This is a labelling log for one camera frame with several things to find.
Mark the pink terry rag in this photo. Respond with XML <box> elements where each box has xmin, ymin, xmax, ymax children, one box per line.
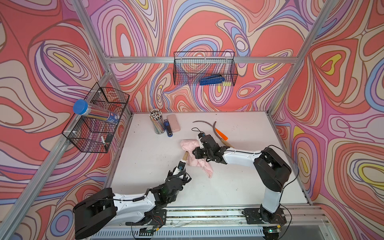
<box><xmin>180</xmin><ymin>140</ymin><xmax>214</xmax><ymax>178</ymax></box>

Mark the wooden handled sickle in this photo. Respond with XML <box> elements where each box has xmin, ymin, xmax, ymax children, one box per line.
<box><xmin>213</xmin><ymin>122</ymin><xmax>233</xmax><ymax>148</ymax></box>
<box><xmin>182</xmin><ymin>151</ymin><xmax>189</xmax><ymax>163</ymax></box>

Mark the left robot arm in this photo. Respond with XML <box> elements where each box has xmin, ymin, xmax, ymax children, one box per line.
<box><xmin>73</xmin><ymin>168</ymin><xmax>192</xmax><ymax>240</ymax></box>

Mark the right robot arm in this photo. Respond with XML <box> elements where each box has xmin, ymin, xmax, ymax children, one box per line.
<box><xmin>193</xmin><ymin>133</ymin><xmax>292</xmax><ymax>215</ymax></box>

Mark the pink eraser block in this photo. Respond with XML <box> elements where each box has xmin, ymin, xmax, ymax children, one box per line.
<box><xmin>167</xmin><ymin>114</ymin><xmax>181</xmax><ymax>133</ymax></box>

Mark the blue black stapler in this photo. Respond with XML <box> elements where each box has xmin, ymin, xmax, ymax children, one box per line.
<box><xmin>164</xmin><ymin>119</ymin><xmax>173</xmax><ymax>137</ymax></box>

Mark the pencil cup on table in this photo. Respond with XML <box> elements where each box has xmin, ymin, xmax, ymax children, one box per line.
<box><xmin>149</xmin><ymin>109</ymin><xmax>166</xmax><ymax>134</ymax></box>

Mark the blue tool in basket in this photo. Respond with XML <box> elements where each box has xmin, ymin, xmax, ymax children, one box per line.
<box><xmin>199</xmin><ymin>75</ymin><xmax>225</xmax><ymax>86</ymax></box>

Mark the blue capped pencil tube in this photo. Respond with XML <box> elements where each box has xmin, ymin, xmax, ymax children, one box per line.
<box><xmin>73</xmin><ymin>100</ymin><xmax>120</xmax><ymax>125</ymax></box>

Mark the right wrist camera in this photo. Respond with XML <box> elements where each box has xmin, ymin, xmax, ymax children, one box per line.
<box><xmin>197</xmin><ymin>133</ymin><xmax>205</xmax><ymax>149</ymax></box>

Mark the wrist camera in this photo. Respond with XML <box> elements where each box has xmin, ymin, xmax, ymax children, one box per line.
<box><xmin>177</xmin><ymin>160</ymin><xmax>186</xmax><ymax>173</ymax></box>
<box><xmin>197</xmin><ymin>133</ymin><xmax>205</xmax><ymax>149</ymax></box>

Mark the orange handled sickle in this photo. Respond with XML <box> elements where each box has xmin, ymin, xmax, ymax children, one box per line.
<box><xmin>193</xmin><ymin>120</ymin><xmax>229</xmax><ymax>141</ymax></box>

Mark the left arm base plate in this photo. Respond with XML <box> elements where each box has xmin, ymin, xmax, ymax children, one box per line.
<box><xmin>125</xmin><ymin>209</ymin><xmax>167</xmax><ymax>228</ymax></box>

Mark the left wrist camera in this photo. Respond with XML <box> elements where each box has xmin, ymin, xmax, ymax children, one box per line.
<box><xmin>177</xmin><ymin>160</ymin><xmax>186</xmax><ymax>173</ymax></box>

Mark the aluminium front rail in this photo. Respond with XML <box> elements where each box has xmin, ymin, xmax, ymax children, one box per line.
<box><xmin>90</xmin><ymin>205</ymin><xmax>337</xmax><ymax>240</ymax></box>

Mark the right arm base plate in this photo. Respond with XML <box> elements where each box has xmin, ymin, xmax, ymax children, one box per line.
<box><xmin>242</xmin><ymin>208</ymin><xmax>287</xmax><ymax>226</ymax></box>

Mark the back wire basket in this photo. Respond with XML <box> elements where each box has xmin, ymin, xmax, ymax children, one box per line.
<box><xmin>173</xmin><ymin>50</ymin><xmax>238</xmax><ymax>87</ymax></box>

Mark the wire basket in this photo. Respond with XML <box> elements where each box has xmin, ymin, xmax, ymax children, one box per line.
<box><xmin>173</xmin><ymin>50</ymin><xmax>238</xmax><ymax>87</ymax></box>
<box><xmin>62</xmin><ymin>83</ymin><xmax>130</xmax><ymax>153</ymax></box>

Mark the left wire basket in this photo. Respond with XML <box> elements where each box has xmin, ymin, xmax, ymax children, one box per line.
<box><xmin>62</xmin><ymin>83</ymin><xmax>130</xmax><ymax>153</ymax></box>

